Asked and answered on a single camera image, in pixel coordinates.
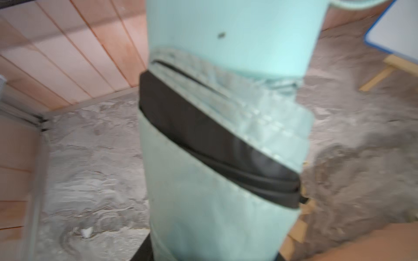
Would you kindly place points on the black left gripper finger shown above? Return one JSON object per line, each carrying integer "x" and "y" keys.
{"x": 145, "y": 251}

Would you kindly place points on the mint green umbrella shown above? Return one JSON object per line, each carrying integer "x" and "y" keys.
{"x": 222, "y": 135}

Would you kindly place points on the pink plastic storage box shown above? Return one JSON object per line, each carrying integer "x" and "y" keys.
{"x": 394, "y": 242}

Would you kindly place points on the small wooden easel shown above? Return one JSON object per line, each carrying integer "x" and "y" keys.
{"x": 393, "y": 63}

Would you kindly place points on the blue framed whiteboard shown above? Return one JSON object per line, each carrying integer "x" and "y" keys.
{"x": 396, "y": 30}

